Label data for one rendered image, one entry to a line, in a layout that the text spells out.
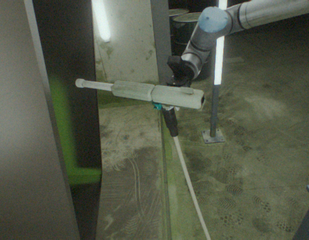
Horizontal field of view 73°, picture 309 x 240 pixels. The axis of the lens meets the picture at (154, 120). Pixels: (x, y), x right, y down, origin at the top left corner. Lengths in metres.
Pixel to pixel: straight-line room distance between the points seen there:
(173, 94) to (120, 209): 1.24
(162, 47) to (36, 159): 2.24
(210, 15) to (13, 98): 0.63
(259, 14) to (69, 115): 0.89
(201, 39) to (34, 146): 0.62
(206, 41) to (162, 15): 1.71
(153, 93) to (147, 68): 2.02
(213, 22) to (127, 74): 2.00
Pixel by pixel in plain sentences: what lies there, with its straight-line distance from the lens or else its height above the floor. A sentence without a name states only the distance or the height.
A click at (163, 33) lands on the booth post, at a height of 0.88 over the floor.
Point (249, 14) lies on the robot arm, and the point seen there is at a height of 1.29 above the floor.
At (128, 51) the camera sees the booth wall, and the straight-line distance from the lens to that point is 2.58.
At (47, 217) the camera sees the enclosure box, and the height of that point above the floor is 1.00.
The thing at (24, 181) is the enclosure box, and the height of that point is 1.13.
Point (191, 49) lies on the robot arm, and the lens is 0.84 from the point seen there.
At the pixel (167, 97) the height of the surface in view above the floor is 1.14.
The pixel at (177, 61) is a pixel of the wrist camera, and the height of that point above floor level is 1.21.
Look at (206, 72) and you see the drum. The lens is 3.32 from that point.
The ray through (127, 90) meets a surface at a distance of 0.68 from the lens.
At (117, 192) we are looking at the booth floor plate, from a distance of 1.80.
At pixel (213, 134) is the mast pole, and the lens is 2.20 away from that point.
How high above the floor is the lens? 1.44
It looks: 35 degrees down
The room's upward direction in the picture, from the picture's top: 8 degrees counter-clockwise
